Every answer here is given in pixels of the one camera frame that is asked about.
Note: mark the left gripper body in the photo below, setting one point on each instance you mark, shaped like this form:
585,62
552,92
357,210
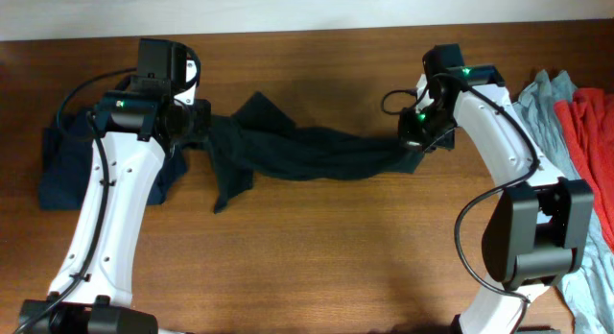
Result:
200,121

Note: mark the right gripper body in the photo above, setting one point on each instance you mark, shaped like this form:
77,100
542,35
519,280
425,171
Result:
426,130

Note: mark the dark green t-shirt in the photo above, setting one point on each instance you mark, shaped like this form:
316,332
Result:
260,138

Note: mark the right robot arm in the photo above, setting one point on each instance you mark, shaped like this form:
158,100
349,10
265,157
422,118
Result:
537,232

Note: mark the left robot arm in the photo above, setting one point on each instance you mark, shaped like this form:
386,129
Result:
134,131

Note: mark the folded navy blue garment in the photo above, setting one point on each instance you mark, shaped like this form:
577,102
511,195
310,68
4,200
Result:
66,167

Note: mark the red garment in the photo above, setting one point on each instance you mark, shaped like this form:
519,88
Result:
587,127

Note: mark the light blue-grey garment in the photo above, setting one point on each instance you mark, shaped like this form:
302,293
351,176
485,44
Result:
588,288

